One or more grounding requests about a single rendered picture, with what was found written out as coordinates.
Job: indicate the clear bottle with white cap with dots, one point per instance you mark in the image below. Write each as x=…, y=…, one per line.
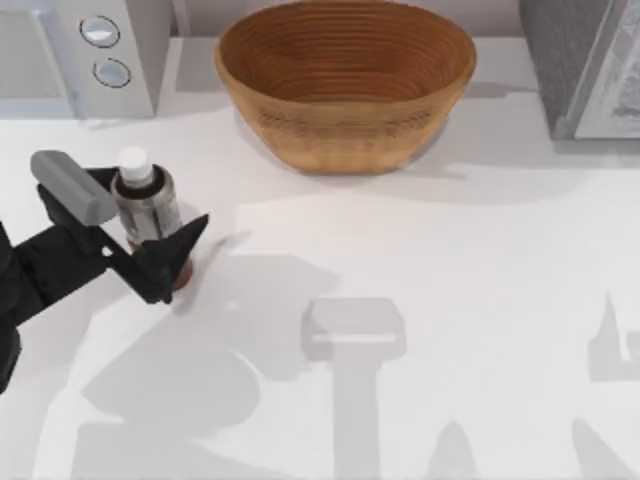
x=147, y=210

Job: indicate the pale grey rounded box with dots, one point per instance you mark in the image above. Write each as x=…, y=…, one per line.
x=75, y=187

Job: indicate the round microwave knob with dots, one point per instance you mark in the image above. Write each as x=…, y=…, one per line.
x=100, y=31
x=112, y=72

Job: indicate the pale microwave oven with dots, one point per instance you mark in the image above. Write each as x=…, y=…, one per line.
x=135, y=55

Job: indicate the brown wooden basket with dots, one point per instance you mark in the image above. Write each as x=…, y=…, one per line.
x=345, y=100

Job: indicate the grey cabinet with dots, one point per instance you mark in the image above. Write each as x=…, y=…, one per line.
x=560, y=65

